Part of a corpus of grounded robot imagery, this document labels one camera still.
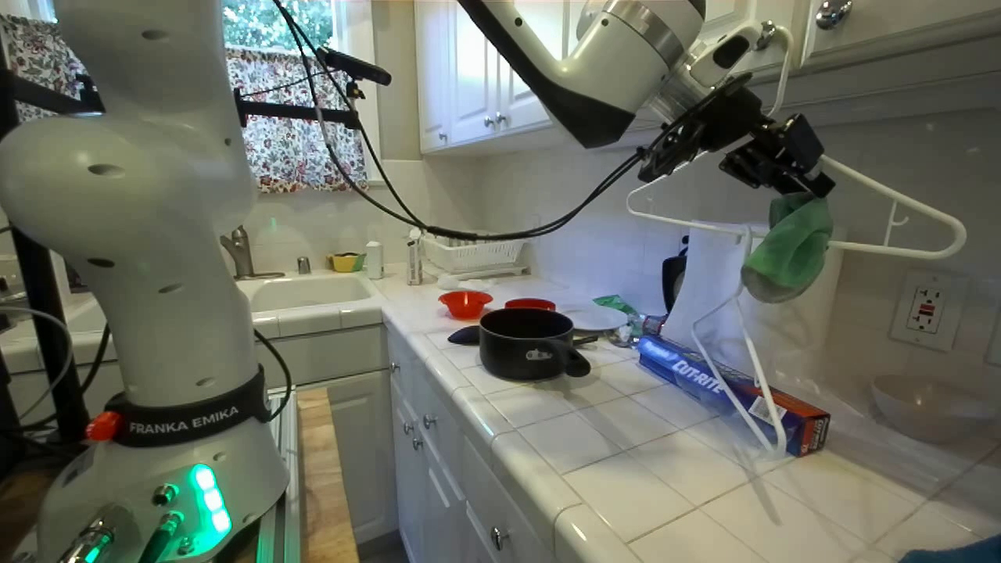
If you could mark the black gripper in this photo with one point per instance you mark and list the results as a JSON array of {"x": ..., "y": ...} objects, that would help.
[{"x": 755, "y": 136}]

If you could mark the green towel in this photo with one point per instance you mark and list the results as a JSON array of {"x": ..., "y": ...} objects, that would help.
[{"x": 790, "y": 253}]

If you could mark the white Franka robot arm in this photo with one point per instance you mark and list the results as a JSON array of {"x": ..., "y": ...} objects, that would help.
[{"x": 144, "y": 261}]

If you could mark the silver cabinet knob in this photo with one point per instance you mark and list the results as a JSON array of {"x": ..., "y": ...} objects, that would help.
[
  {"x": 835, "y": 13},
  {"x": 772, "y": 36}
]

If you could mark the green sponge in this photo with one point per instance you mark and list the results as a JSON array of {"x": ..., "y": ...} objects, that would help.
[{"x": 618, "y": 306}]

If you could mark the blue foil box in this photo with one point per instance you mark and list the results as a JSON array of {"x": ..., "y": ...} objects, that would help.
[{"x": 729, "y": 393}]

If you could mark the white plate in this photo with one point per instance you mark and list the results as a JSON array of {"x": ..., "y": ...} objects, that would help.
[{"x": 589, "y": 316}]

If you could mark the clear glass bowl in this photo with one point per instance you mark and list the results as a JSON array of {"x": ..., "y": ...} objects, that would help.
[{"x": 933, "y": 407}]

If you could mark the red plastic bowl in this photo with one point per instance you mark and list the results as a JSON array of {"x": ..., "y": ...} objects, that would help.
[
  {"x": 463, "y": 306},
  {"x": 529, "y": 306}
]

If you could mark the black saucepan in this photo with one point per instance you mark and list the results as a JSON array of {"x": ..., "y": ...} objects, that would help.
[{"x": 526, "y": 348}]

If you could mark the white dish rack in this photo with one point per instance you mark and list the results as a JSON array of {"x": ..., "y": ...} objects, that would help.
[{"x": 475, "y": 258}]

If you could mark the white upper cabinets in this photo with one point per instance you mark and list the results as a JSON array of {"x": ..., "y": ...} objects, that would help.
[{"x": 470, "y": 73}]

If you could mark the white cabinets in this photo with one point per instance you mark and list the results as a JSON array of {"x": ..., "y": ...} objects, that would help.
[
  {"x": 470, "y": 73},
  {"x": 458, "y": 472}
]

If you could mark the soap dispenser bottle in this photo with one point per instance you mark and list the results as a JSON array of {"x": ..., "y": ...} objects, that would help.
[{"x": 418, "y": 258}]

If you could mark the blue cloth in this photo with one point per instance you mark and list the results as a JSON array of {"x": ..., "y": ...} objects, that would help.
[{"x": 956, "y": 553}]

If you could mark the white small bottle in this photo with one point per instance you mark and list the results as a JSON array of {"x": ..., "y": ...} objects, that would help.
[{"x": 374, "y": 261}]

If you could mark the white lower cabinets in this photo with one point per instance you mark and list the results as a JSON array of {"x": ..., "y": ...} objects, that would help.
[{"x": 458, "y": 472}]

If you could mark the yellow sponge holder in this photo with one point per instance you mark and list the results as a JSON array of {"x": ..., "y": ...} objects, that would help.
[{"x": 346, "y": 261}]

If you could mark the floral window curtain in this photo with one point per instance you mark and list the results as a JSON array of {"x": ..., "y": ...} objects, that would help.
[{"x": 293, "y": 126}]

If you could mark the white kitchen sink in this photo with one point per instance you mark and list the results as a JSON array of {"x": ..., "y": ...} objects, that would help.
[{"x": 307, "y": 293}]

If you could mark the metal faucet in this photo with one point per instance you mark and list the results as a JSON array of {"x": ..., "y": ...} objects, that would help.
[{"x": 238, "y": 254}]

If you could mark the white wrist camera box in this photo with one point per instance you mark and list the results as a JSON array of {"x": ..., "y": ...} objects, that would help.
[{"x": 729, "y": 53}]

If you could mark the white wall outlet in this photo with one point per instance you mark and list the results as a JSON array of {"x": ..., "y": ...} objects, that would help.
[{"x": 927, "y": 312}]

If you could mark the black camera stand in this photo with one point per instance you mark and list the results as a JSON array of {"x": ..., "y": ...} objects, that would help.
[{"x": 42, "y": 313}]

